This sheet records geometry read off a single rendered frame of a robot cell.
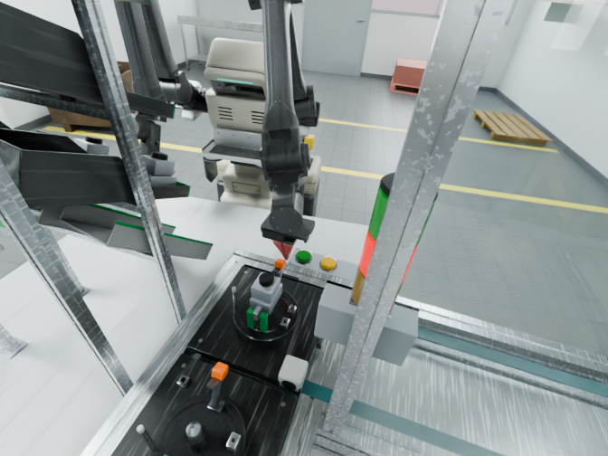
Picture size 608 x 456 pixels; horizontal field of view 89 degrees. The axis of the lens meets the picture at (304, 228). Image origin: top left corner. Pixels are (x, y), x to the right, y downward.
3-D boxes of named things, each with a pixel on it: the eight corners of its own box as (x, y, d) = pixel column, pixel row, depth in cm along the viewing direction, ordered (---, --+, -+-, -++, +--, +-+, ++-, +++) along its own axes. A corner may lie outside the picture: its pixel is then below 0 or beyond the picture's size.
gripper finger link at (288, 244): (291, 270, 68) (293, 238, 62) (261, 262, 69) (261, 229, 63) (301, 251, 73) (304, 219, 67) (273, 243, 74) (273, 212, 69)
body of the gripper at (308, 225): (306, 245, 62) (308, 216, 58) (260, 233, 64) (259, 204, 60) (315, 227, 67) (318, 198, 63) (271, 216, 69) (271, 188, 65)
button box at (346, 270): (294, 261, 91) (295, 246, 87) (364, 281, 87) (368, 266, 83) (286, 278, 86) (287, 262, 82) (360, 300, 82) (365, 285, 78)
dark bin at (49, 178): (144, 178, 67) (148, 145, 65) (188, 197, 63) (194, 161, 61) (-34, 178, 42) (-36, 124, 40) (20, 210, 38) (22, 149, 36)
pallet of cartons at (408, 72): (450, 88, 654) (459, 64, 625) (460, 101, 578) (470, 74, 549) (386, 80, 666) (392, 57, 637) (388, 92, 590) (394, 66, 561)
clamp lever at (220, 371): (213, 397, 51) (218, 360, 49) (224, 401, 51) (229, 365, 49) (201, 414, 48) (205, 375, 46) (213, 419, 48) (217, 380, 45)
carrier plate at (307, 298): (242, 270, 80) (242, 264, 79) (331, 297, 75) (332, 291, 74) (187, 351, 62) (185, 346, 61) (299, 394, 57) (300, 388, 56)
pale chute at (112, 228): (167, 242, 81) (175, 225, 82) (206, 261, 77) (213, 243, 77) (57, 220, 55) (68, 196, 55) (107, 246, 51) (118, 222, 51)
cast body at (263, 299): (263, 286, 67) (263, 263, 63) (282, 292, 66) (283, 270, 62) (244, 316, 61) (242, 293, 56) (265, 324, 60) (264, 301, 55)
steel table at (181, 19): (199, 63, 668) (193, 13, 611) (278, 73, 651) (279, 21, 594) (185, 70, 616) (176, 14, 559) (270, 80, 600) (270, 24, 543)
